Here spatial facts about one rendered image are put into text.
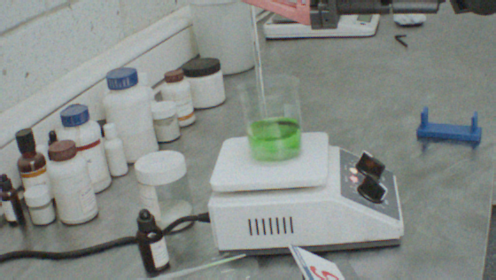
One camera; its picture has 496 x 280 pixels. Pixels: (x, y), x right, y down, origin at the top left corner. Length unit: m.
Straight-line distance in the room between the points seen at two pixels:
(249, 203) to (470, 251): 0.24
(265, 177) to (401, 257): 0.17
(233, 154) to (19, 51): 0.42
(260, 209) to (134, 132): 0.34
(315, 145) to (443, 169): 0.21
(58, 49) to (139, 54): 0.20
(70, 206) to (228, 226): 0.23
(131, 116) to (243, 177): 0.31
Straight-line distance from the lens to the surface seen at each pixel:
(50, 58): 1.08
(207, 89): 1.15
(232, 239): 0.71
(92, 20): 1.18
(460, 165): 0.89
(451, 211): 0.78
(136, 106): 0.97
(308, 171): 0.69
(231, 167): 0.72
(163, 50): 1.31
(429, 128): 0.98
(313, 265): 0.64
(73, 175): 0.83
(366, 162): 0.76
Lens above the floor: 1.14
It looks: 23 degrees down
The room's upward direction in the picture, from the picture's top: 8 degrees counter-clockwise
